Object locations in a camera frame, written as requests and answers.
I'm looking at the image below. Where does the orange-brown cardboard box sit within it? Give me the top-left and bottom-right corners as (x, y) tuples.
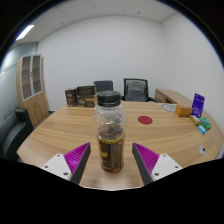
(174, 103), (194, 118)

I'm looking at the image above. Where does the green flat box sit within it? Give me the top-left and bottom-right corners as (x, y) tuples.
(199, 116), (213, 131)

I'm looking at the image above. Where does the small brown packet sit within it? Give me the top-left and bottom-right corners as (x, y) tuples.
(188, 114), (202, 127)

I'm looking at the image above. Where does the clear sheet with grey ring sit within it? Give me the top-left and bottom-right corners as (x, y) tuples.
(160, 102), (178, 113)

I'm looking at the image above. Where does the wooden cabinet with glass doors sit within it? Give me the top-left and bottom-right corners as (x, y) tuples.
(15, 54), (50, 127)

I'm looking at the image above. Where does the black mesh-back office chair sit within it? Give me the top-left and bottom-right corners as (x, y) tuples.
(121, 78), (156, 103)

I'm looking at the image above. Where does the small blue box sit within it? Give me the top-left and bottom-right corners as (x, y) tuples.
(197, 124), (207, 135)

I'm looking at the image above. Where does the purple card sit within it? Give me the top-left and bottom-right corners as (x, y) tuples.
(191, 92), (206, 119)

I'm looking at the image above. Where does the black sofa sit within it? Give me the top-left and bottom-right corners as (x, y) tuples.
(0, 108), (34, 162)

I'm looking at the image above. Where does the flat round red coaster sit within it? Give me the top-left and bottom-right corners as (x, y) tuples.
(137, 115), (154, 126)

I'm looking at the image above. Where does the clear bottle with black cap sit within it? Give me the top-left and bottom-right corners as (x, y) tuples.
(92, 90), (129, 174)

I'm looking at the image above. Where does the large dark brown carton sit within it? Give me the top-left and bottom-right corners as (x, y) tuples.
(76, 84), (99, 109)

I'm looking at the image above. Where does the wooden side desk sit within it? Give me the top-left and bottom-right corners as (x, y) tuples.
(154, 88), (194, 108)

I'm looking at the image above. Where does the small dark brown carton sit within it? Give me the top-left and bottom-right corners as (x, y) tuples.
(64, 87), (79, 108)

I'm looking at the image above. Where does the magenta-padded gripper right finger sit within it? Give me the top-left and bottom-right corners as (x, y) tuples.
(132, 142), (184, 186)

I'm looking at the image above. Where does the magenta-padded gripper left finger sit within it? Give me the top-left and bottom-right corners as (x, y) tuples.
(40, 142), (92, 185)

